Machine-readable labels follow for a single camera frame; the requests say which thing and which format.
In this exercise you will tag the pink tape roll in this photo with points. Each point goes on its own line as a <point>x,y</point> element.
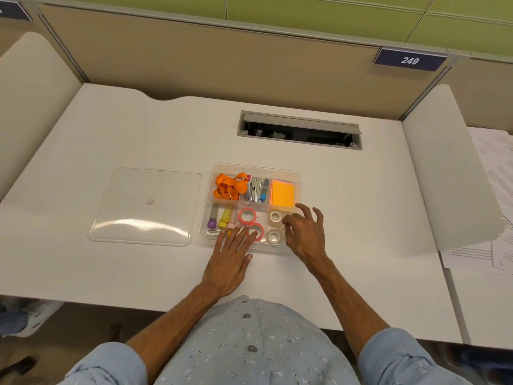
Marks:
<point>241,215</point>
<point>260,230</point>

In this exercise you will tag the white tape roll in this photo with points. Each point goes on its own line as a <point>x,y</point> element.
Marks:
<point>269,236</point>
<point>271,217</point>

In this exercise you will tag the person's right thumb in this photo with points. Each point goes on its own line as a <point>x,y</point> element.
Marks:
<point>290,226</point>

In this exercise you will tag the person's right forearm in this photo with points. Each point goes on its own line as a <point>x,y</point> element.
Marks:
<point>348,302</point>

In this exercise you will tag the pink highlighter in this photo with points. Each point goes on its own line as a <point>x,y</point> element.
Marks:
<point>231,225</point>

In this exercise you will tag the silver stapler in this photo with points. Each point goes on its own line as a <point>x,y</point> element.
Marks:
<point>254,190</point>

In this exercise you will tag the person's left middle finger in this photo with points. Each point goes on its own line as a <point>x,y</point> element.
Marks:
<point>240,237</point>

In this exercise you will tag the clear plastic tray lid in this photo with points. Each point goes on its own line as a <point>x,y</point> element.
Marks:
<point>144,204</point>

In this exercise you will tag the orange sticky note pad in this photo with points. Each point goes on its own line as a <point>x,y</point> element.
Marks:
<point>282,193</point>

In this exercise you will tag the clear plastic organizer tray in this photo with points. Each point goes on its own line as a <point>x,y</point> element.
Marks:
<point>262,208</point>

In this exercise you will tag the person's left hand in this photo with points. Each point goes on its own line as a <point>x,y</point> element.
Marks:
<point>226,268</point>

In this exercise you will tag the printed paper sheets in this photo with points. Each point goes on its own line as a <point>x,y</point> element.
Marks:
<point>497,172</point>

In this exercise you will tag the dark blue number plate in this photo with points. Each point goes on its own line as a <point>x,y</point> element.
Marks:
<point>408,60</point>
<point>12,11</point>

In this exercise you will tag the yellow highlighter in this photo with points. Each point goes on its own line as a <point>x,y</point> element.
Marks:
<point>225,217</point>

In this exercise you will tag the person's left forearm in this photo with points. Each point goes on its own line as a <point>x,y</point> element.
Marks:
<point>176,320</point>

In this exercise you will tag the person's right middle finger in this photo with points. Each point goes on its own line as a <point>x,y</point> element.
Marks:
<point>319,215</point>

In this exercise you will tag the white desk side divider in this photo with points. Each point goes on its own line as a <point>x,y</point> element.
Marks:
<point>445,176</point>
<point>28,104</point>

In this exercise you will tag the light blue patterned shirt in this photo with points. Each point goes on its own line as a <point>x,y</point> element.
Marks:
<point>256,344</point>

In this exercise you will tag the person's left little finger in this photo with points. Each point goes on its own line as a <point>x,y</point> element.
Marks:
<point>218,245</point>

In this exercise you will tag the purple marker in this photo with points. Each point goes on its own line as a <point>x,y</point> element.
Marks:
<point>212,220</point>

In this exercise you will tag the person's left thumb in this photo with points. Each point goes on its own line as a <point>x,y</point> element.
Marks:
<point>247,261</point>

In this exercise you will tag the person's right hand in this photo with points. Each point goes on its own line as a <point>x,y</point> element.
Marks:
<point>308,238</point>

